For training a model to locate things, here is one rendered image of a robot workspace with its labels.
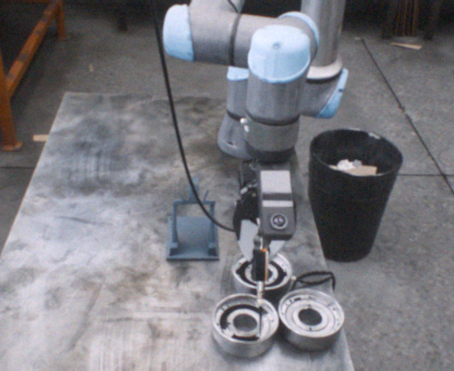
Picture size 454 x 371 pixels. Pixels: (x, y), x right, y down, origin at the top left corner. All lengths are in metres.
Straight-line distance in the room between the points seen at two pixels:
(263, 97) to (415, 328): 1.58
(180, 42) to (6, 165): 2.16
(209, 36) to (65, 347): 0.52
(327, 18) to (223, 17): 0.41
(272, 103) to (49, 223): 0.61
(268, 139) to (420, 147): 2.52
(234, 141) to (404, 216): 1.43
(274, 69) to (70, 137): 0.85
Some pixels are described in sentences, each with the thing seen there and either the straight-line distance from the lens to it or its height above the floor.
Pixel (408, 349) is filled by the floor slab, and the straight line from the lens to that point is 2.18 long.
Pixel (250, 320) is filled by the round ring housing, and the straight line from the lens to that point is 1.02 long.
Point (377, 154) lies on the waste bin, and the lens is 2.43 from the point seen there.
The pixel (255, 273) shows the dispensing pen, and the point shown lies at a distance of 0.94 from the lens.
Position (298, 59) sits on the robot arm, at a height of 1.26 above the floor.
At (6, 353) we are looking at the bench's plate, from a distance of 1.03.
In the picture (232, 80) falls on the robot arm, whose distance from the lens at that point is 1.40.
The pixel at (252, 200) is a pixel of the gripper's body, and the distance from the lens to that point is 0.88.
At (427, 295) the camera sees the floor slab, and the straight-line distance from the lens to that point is 2.39.
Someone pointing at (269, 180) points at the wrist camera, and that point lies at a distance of 0.84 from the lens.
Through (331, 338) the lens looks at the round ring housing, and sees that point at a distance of 1.00.
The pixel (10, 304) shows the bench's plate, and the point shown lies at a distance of 1.10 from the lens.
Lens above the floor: 1.56
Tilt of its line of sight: 35 degrees down
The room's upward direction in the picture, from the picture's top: 3 degrees clockwise
